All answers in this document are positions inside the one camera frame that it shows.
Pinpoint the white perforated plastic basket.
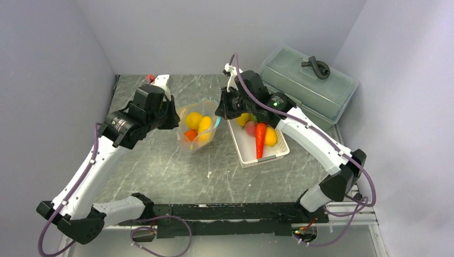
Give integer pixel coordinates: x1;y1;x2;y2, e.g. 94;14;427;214
227;114;290;168

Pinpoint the clear zip top bag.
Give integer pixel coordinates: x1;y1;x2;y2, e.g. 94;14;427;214
177;100;221;153

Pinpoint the yellow toy apple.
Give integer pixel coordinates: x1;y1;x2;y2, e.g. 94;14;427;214
186;112;203;131

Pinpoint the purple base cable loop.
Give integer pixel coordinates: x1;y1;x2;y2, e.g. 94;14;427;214
130;215;193;257

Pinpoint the dark coiled hose piece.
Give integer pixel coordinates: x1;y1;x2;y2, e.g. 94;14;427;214
301;56;331;80

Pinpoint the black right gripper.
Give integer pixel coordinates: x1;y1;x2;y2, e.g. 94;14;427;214
216;85;255;119

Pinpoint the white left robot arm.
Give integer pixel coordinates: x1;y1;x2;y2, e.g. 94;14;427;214
36;84;180;245

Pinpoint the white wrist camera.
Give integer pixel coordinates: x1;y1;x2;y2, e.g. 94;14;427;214
223;63;243;92
145;74;171;99

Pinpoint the yellow toy fruit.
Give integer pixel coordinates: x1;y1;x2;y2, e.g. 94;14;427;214
264;126;277;147

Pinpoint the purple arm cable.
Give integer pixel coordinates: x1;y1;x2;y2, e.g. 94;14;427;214
229;53;377;248
37;123;102;257

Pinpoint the yellow toy mango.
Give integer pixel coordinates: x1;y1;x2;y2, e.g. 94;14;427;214
198;116;212;143

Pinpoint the pink toy peach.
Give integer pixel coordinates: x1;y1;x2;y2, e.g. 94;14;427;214
244;120;257;138

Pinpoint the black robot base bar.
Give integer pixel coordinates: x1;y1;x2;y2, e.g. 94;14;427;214
120;202;329;239

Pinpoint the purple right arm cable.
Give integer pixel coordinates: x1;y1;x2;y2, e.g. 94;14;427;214
229;53;377;248

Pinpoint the orange toy tangerine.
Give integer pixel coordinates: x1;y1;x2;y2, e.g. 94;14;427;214
183;130;198;143

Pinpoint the orange toy carrot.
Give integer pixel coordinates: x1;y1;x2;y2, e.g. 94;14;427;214
255;123;267;159

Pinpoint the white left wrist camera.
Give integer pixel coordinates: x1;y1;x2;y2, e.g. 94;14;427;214
145;74;171;99

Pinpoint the green storage box clear lid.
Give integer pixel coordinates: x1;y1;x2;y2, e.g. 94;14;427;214
259;46;359;131

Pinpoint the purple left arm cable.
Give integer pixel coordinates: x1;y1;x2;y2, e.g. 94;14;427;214
37;123;102;257

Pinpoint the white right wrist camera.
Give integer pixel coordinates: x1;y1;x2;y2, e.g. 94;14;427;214
223;63;243;92

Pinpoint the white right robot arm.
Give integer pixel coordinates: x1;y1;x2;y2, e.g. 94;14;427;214
215;69;367;222

